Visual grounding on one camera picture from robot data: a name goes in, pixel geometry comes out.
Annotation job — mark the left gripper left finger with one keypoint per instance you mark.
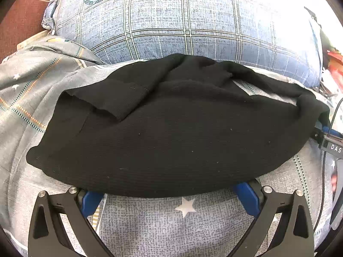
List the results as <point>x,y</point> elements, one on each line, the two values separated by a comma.
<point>60,227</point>

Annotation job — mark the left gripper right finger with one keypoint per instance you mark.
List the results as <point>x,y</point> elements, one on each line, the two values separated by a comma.
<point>294,232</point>

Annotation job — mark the black pants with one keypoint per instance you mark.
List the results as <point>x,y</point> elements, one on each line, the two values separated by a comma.
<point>176,126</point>

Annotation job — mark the red clutter on nightstand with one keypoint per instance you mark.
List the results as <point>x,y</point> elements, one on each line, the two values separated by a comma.
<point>332,62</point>

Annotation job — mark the blue plaid pillow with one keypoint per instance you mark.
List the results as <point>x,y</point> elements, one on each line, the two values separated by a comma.
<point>275,35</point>

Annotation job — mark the grey patterned bed sheet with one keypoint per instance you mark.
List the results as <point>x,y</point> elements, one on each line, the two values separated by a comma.
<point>202,225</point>

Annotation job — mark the brown headboard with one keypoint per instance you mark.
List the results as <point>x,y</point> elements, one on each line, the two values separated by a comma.
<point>21,22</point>

